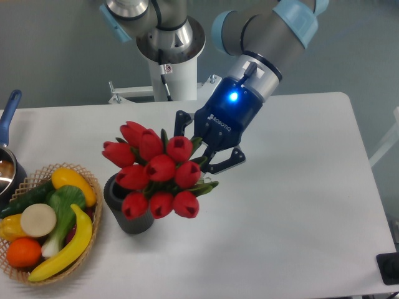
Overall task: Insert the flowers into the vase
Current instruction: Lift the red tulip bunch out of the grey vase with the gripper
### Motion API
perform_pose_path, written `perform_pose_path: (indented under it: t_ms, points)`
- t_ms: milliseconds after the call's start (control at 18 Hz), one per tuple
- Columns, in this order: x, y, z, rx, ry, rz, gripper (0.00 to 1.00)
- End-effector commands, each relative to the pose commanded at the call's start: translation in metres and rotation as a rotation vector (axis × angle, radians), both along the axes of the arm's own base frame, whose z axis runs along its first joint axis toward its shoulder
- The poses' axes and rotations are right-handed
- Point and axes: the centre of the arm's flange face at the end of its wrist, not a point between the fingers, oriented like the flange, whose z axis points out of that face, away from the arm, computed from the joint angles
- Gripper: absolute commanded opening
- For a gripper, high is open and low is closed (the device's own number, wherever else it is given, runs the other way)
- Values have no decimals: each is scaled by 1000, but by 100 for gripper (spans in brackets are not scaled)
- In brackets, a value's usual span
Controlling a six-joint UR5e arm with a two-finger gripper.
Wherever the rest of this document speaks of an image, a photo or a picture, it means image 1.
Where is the yellow bell pepper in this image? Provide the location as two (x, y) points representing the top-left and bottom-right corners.
(1, 214), (28, 242)

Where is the yellow squash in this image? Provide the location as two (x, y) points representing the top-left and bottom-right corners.
(51, 168), (97, 207)

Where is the red tulip bouquet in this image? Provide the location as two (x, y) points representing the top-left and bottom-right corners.
(102, 121), (218, 221)

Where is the blue handled saucepan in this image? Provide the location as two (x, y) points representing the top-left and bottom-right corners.
(1, 90), (27, 209)

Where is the black device at edge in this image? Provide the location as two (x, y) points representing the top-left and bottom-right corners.
(376, 252), (399, 285)

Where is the woven wicker basket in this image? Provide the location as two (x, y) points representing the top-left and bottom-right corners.
(1, 163), (103, 286)

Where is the beige round radish slice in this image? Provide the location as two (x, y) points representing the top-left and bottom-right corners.
(20, 204), (57, 237)

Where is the dark grey ribbed vase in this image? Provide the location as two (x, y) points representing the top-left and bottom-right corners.
(103, 173), (155, 235)

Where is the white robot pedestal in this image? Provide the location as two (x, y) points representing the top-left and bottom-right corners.
(136, 16), (206, 102)

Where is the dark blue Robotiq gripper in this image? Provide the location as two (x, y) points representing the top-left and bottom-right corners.
(173, 77), (262, 174)

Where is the green cucumber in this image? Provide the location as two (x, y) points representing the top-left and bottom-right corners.
(1, 181), (55, 219)

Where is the orange fruit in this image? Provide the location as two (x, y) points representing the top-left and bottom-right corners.
(6, 237), (41, 268)

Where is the yellow banana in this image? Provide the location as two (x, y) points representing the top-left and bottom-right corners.
(27, 204), (93, 282)

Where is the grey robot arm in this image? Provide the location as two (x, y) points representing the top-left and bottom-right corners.
(100, 1), (328, 174)

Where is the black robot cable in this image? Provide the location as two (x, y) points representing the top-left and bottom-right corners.
(157, 49), (173, 102)

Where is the green bok choy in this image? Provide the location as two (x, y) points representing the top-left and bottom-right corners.
(42, 185), (86, 259)

